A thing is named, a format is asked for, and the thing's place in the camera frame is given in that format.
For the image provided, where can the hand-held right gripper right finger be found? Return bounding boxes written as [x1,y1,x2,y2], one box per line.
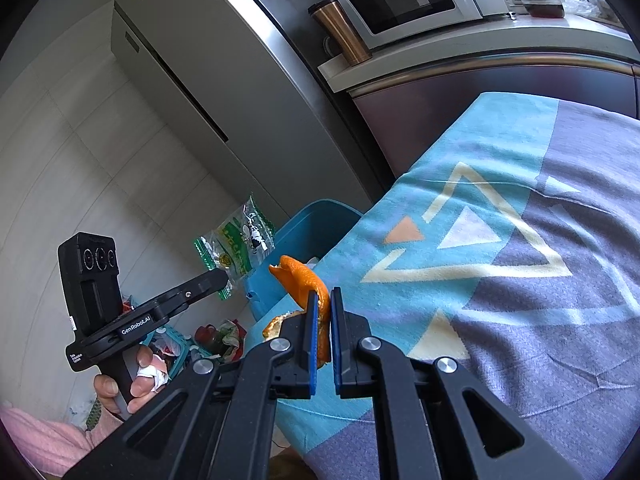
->
[330,287,586,480]

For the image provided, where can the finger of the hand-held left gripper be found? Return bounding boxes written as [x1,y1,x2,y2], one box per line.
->
[132,270,229,323]

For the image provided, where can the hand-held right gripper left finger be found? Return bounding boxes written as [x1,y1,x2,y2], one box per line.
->
[62,290,321,480]

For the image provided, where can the green printed clear plastic bag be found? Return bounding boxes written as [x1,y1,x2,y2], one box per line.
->
[194,193,277,301]

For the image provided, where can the blue plastic bin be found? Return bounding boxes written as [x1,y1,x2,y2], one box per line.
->
[243,199,363,321]

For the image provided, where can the person's left forearm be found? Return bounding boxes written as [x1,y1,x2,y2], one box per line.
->
[0,406,126,478]

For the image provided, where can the person's left hand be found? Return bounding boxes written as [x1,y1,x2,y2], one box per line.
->
[93,345,169,421]

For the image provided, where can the red packet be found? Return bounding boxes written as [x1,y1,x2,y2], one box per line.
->
[194,324,221,356]

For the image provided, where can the teal plastic basket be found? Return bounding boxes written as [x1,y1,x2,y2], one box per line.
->
[150,324,193,381]

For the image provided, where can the printed blanket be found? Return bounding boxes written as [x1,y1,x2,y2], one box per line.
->
[272,91,640,480]

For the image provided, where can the grey refrigerator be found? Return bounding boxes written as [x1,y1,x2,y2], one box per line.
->
[111,0,396,211]

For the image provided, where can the kitchen counter cabinet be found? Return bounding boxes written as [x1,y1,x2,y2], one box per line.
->
[317,10,640,181]

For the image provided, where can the copper travel tumbler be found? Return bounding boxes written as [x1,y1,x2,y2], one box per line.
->
[307,0,373,66]

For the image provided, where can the white microwave oven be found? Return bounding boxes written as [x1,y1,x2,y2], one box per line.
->
[327,0,511,52]

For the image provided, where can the dark lidded bowl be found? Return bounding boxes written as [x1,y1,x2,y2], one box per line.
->
[520,0,566,18]

